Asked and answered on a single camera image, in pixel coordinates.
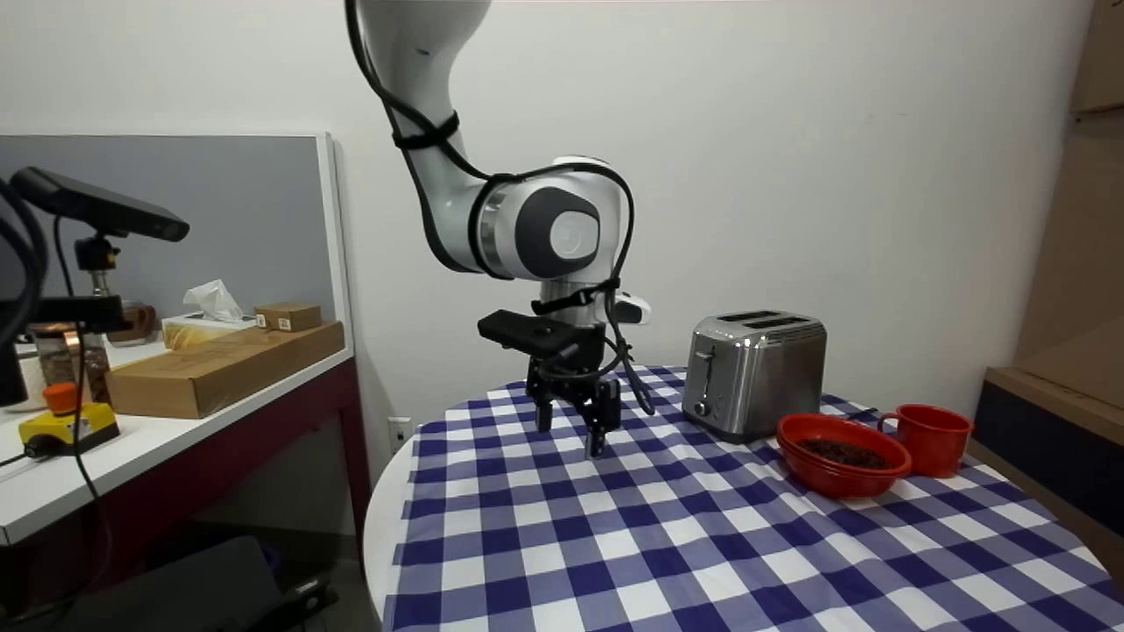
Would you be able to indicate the flat wooden box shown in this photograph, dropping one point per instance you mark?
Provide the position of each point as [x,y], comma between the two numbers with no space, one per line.
[211,373]

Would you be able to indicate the silver two-slot toaster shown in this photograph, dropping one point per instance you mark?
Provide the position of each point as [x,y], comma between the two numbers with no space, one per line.
[760,373]

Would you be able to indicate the black bulky case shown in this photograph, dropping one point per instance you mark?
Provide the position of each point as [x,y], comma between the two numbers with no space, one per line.
[176,584]

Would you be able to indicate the white desk with red side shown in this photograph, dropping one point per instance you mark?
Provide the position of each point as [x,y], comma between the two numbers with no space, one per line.
[176,439]

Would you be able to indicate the dark low cabinet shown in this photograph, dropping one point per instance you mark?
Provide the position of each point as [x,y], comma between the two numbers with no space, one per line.
[1054,439]

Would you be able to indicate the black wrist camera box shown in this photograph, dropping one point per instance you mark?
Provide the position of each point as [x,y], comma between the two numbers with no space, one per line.
[529,330]

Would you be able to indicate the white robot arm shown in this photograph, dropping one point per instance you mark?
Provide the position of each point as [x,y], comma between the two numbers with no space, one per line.
[550,229]

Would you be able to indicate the red bowl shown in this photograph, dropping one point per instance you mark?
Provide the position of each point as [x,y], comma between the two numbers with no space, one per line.
[843,474]

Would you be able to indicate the round white table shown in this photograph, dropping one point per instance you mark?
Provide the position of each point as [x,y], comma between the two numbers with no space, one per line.
[380,527]

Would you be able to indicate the tissue box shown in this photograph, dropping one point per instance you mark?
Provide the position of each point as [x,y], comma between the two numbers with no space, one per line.
[211,302]

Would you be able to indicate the small wooden block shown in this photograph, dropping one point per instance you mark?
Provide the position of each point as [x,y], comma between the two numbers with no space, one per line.
[288,316]

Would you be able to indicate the white wall socket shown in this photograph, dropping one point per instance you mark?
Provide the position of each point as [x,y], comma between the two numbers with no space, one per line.
[403,430]

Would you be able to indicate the black camera on stand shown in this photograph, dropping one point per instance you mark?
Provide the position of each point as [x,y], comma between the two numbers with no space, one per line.
[106,209]

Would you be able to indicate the red mug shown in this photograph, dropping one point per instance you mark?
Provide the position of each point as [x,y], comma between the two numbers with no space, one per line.
[935,439]

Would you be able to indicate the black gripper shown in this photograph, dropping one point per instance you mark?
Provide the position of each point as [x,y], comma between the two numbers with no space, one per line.
[573,369]

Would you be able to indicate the blue white checkered tablecloth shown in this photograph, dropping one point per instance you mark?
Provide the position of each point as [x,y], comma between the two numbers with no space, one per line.
[654,538]

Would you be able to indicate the yellow tool with orange knob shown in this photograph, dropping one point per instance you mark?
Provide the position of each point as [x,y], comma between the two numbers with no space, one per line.
[72,430]

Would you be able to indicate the grey partition panel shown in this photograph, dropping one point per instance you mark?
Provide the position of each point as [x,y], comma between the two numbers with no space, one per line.
[235,212]

